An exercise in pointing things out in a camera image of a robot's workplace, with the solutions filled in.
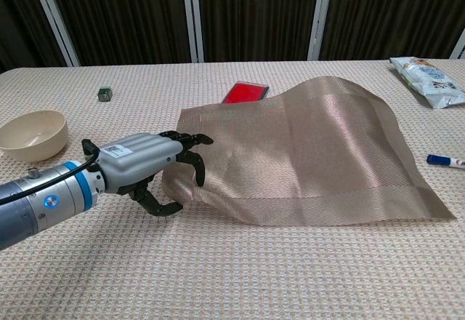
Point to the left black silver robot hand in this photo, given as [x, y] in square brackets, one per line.
[141, 163]

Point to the beige bowl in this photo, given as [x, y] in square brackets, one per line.
[32, 134]

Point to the brown woven placemat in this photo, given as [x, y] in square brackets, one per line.
[309, 152]

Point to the small green block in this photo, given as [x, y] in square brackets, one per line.
[104, 94]

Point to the red ink pad case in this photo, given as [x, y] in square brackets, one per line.
[245, 92]

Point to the beige woven tablecloth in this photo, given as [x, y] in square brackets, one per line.
[218, 269]

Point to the black curtain panel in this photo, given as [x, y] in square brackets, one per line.
[123, 14]
[254, 14]
[18, 14]
[392, 11]

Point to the white snack bag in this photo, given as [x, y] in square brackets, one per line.
[428, 80]

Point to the blue white marker pen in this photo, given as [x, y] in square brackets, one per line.
[443, 160]

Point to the white partition post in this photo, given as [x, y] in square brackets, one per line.
[459, 49]
[192, 18]
[320, 14]
[53, 18]

